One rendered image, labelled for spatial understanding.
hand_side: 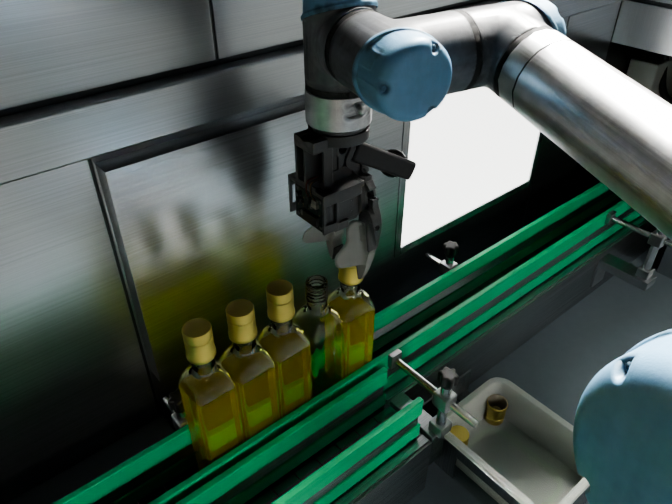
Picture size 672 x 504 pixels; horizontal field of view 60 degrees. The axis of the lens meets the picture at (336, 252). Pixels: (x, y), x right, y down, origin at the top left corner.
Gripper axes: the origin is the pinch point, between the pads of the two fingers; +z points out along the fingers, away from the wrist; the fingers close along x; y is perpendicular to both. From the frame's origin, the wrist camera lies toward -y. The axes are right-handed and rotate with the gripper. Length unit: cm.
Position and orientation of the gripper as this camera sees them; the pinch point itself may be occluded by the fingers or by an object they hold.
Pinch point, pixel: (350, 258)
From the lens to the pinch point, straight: 79.2
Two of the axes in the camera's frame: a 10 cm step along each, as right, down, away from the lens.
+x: 6.2, 4.6, -6.3
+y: -7.8, 3.7, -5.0
